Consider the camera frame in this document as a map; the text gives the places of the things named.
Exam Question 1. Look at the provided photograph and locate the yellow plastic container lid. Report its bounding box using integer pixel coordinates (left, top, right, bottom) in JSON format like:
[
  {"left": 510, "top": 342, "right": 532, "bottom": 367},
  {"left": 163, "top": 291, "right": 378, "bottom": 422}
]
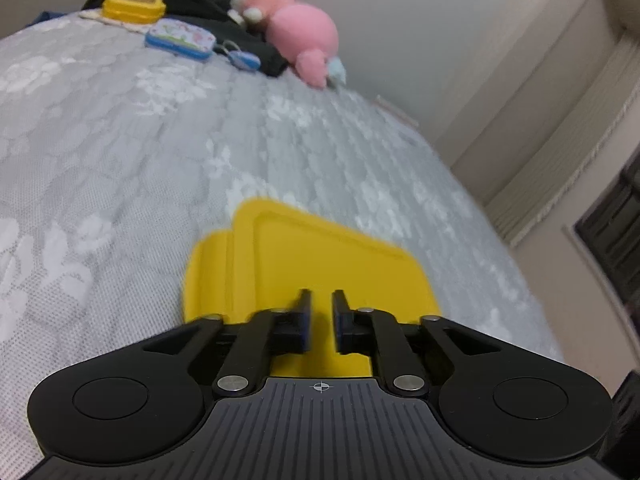
[{"left": 181, "top": 199, "right": 444, "bottom": 379}]

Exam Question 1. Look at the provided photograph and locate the light patterned cloth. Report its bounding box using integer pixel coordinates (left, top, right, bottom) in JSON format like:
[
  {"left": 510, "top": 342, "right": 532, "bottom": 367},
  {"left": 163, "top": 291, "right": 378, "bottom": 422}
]
[{"left": 79, "top": 9, "right": 158, "bottom": 33}]

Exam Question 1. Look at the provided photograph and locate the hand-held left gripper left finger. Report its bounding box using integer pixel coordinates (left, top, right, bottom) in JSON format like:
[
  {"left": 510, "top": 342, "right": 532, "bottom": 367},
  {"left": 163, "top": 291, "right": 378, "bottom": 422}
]
[{"left": 142, "top": 289, "right": 314, "bottom": 397}]

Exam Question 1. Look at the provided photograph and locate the blue patterned tin case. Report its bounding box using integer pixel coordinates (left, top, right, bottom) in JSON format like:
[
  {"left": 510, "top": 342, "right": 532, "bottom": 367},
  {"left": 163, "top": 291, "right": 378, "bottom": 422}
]
[{"left": 144, "top": 17, "right": 217, "bottom": 57}]

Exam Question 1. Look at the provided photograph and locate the pink plush toy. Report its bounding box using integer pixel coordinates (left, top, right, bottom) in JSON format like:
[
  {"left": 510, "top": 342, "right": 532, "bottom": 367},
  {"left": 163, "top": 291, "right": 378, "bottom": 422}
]
[{"left": 227, "top": 0, "right": 349, "bottom": 91}]

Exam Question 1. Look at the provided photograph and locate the white patterned bedspread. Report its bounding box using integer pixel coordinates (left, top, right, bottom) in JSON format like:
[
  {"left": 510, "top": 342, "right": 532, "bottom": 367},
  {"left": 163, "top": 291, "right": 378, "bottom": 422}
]
[{"left": 0, "top": 7, "right": 566, "bottom": 461}]

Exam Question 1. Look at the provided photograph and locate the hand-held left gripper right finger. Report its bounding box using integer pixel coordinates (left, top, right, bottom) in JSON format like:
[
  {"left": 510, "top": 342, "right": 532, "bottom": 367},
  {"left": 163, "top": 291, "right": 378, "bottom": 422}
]
[{"left": 332, "top": 290, "right": 497, "bottom": 397}]

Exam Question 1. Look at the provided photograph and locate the yellow round container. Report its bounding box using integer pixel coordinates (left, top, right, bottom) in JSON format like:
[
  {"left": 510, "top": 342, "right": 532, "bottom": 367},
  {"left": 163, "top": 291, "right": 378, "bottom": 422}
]
[{"left": 101, "top": 0, "right": 167, "bottom": 25}]

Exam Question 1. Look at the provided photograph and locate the blue keychain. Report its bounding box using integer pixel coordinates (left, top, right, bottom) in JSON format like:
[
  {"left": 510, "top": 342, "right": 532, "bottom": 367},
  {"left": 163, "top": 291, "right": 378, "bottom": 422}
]
[{"left": 215, "top": 40, "right": 261, "bottom": 73}]

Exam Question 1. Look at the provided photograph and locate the dark furniture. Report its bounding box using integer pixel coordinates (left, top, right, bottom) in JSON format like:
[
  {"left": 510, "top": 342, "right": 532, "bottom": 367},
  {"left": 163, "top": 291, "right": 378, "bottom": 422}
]
[{"left": 574, "top": 152, "right": 640, "bottom": 313}]

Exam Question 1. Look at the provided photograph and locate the black cloth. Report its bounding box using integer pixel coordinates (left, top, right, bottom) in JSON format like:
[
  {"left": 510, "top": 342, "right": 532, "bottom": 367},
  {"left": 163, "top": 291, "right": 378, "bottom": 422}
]
[{"left": 81, "top": 0, "right": 292, "bottom": 79}]

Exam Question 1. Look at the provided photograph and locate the white curtain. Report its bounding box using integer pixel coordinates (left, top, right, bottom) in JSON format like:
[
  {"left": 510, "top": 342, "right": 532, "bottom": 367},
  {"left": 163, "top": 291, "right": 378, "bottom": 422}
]
[{"left": 482, "top": 30, "right": 640, "bottom": 248}]

